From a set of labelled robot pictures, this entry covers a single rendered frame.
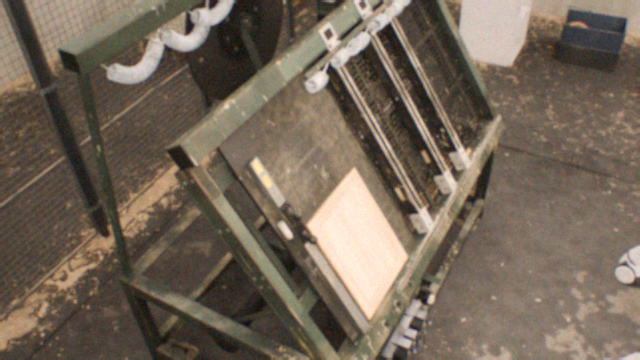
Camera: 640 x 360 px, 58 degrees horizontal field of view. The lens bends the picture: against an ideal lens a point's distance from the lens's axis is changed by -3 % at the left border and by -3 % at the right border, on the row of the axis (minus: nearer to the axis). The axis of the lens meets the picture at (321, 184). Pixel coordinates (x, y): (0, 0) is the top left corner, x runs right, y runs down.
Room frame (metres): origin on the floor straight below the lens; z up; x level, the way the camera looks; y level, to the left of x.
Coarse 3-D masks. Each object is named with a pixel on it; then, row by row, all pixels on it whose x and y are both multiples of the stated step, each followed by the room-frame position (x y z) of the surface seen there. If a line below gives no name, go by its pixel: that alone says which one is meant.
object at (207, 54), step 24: (216, 0) 2.61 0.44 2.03; (240, 0) 2.74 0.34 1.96; (264, 0) 2.92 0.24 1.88; (192, 24) 2.45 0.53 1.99; (216, 24) 2.58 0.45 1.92; (240, 24) 2.67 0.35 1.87; (264, 24) 2.90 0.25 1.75; (216, 48) 2.56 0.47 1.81; (240, 48) 2.70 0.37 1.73; (264, 48) 2.88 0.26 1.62; (192, 72) 2.40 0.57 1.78; (216, 72) 2.53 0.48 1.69; (240, 72) 2.69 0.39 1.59; (216, 96) 2.51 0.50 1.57
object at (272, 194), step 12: (252, 168) 1.79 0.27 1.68; (264, 192) 1.77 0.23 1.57; (276, 192) 1.78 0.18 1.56; (276, 204) 1.74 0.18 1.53; (288, 228) 1.71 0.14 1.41; (300, 240) 1.69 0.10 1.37; (312, 252) 1.67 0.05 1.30; (324, 264) 1.66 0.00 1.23; (324, 276) 1.63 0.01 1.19; (336, 276) 1.65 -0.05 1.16; (336, 288) 1.61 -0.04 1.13; (336, 300) 1.60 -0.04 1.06; (348, 300) 1.60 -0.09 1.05; (348, 312) 1.57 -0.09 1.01; (360, 312) 1.59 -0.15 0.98; (360, 324) 1.55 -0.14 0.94
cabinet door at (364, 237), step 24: (336, 192) 1.98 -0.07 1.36; (360, 192) 2.06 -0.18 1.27; (312, 216) 1.83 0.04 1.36; (336, 216) 1.89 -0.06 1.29; (360, 216) 1.97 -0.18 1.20; (336, 240) 1.80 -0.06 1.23; (360, 240) 1.88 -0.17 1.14; (384, 240) 1.96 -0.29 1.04; (336, 264) 1.72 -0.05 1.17; (360, 264) 1.79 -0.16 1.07; (384, 264) 1.87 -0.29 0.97; (360, 288) 1.70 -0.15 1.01; (384, 288) 1.77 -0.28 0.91
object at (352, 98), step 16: (320, 32) 2.42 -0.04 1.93; (352, 48) 2.37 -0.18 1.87; (336, 80) 2.39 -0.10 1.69; (352, 80) 2.41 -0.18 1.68; (352, 96) 2.35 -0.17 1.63; (352, 112) 2.35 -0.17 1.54; (368, 112) 2.35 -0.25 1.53; (368, 128) 2.30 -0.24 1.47; (368, 144) 2.30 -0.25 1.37; (384, 144) 2.30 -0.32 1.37; (384, 160) 2.26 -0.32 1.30; (400, 176) 2.22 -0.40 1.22; (416, 208) 2.16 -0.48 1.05; (416, 224) 2.15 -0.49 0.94; (432, 224) 2.15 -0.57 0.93
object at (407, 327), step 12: (420, 288) 1.88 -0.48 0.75; (408, 300) 1.78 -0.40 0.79; (420, 300) 1.83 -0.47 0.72; (432, 300) 1.83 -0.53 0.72; (408, 312) 1.75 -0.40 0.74; (420, 312) 1.72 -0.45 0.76; (396, 324) 1.66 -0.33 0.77; (408, 324) 1.67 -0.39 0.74; (420, 324) 1.65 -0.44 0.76; (396, 336) 1.61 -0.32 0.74; (408, 336) 1.59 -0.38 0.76; (420, 336) 1.68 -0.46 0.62; (384, 348) 1.54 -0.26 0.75; (396, 348) 1.53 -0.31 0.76; (408, 348) 1.53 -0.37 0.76; (420, 348) 1.62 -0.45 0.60
